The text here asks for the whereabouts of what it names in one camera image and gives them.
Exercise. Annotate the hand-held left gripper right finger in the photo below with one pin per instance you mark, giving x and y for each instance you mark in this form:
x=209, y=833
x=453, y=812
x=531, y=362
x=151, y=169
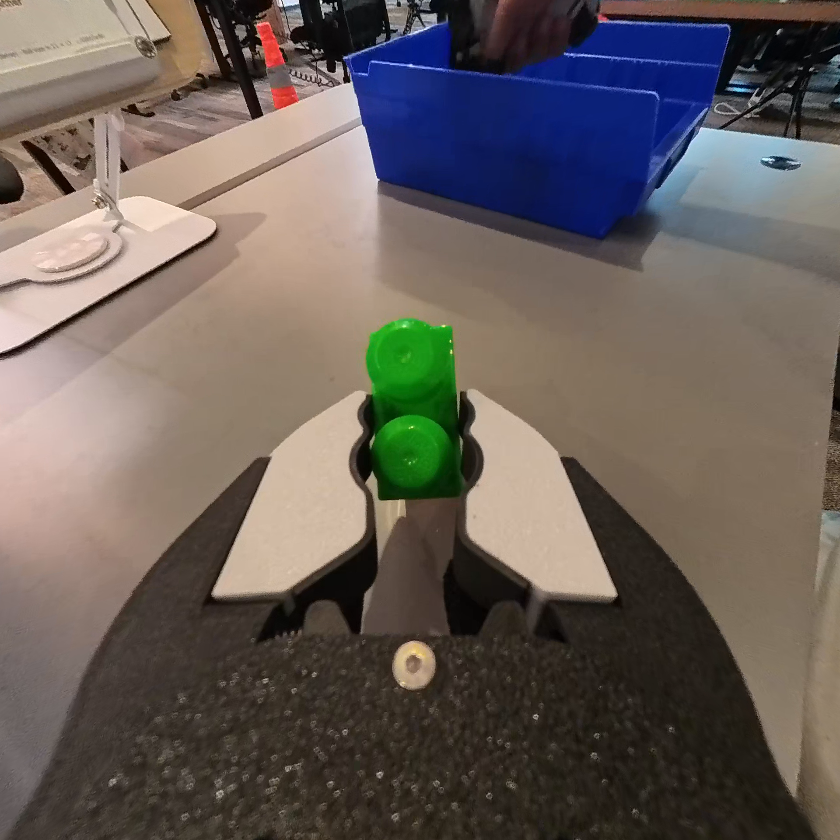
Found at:
x=538, y=525

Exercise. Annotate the blue plastic bin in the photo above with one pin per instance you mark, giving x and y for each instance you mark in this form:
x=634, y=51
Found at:
x=512, y=144

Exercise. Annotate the black tripod stand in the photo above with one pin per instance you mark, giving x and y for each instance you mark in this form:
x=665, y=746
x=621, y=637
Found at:
x=787, y=85

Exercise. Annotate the orange striped traffic cone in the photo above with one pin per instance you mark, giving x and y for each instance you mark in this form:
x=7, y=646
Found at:
x=279, y=69

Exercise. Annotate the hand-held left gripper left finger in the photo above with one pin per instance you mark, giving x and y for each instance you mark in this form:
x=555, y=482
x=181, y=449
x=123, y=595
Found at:
x=295, y=525

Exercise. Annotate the white instruction sheet stand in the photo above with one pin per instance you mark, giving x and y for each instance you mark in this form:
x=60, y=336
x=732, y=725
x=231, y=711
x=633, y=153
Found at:
x=98, y=229

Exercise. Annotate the wooden topped desk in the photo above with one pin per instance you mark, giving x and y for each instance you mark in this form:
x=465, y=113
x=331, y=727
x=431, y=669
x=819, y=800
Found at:
x=722, y=10

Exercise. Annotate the green two-stud block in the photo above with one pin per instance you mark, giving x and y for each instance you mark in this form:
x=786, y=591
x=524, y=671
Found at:
x=410, y=407

